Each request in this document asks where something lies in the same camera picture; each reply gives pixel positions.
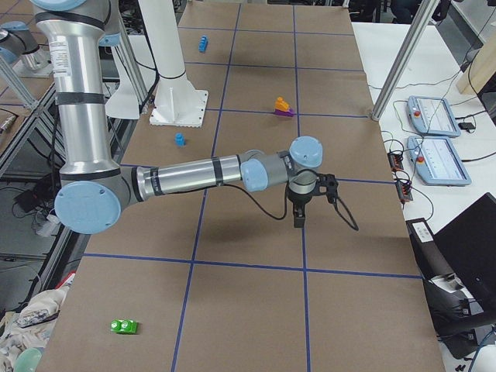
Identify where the purple trapezoid block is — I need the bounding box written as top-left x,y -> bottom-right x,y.
274,108 -> 295,117

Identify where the orange trapezoid block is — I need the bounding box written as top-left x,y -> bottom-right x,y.
274,97 -> 291,112

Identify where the black relay board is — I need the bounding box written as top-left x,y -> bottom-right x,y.
387,151 -> 404,172

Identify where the small blue block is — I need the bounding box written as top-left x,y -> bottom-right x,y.
174,133 -> 186,146

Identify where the lower teach pendant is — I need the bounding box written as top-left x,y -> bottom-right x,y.
407,136 -> 472,186

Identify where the teach pendant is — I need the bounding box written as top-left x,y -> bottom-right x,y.
407,136 -> 472,186
407,95 -> 461,138

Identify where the upper teach pendant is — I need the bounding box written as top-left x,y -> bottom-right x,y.
407,95 -> 461,138

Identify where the black laptop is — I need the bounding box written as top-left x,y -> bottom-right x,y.
434,192 -> 495,309

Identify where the black device with white label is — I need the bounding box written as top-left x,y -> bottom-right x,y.
406,219 -> 491,339

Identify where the black power adapter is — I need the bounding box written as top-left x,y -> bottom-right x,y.
458,122 -> 476,132

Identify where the long blue stud block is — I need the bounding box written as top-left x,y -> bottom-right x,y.
198,35 -> 208,53

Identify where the green two-stud block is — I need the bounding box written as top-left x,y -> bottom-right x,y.
110,319 -> 139,335

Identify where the patterned cloth bag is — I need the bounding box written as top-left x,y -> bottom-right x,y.
1,288 -> 68,371

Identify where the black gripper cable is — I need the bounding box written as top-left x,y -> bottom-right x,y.
224,168 -> 360,233

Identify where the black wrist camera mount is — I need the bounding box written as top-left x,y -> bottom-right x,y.
312,174 -> 339,205

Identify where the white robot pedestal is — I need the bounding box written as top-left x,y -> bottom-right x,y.
139,0 -> 208,127

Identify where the aluminium frame post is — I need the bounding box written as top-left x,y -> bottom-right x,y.
370,0 -> 439,121

